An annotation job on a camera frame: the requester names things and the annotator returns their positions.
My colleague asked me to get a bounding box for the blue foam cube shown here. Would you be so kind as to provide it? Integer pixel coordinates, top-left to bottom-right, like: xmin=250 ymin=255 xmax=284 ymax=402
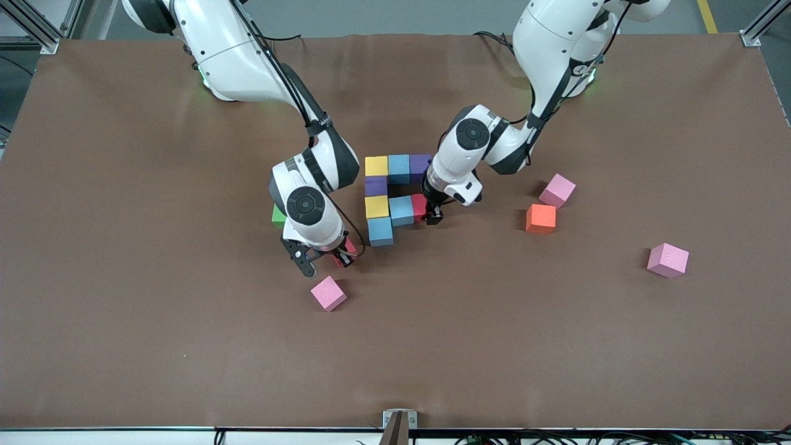
xmin=367 ymin=216 xmax=395 ymax=247
xmin=389 ymin=195 xmax=415 ymax=227
xmin=387 ymin=154 xmax=412 ymax=185

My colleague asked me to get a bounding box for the orange foam cube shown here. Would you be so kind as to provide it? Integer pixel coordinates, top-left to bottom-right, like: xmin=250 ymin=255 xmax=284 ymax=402
xmin=525 ymin=203 xmax=557 ymax=235

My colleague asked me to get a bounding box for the brown table mat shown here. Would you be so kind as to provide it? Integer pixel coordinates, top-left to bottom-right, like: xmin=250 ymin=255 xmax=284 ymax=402
xmin=0 ymin=32 xmax=791 ymax=431

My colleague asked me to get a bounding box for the pink foam cube with dimples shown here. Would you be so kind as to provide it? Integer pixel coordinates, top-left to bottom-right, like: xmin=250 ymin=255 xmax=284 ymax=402
xmin=646 ymin=242 xmax=690 ymax=279

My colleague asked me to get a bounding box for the grey metal camera bracket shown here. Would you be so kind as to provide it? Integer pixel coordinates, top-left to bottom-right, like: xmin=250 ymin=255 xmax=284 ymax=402
xmin=382 ymin=409 xmax=419 ymax=445

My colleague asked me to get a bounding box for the black cable bundle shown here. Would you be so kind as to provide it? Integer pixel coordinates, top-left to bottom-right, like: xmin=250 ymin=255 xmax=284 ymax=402
xmin=352 ymin=431 xmax=791 ymax=445

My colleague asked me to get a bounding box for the aluminium frame profile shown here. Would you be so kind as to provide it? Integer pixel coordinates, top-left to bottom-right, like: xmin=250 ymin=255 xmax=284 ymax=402
xmin=740 ymin=0 xmax=791 ymax=48
xmin=0 ymin=0 xmax=93 ymax=55

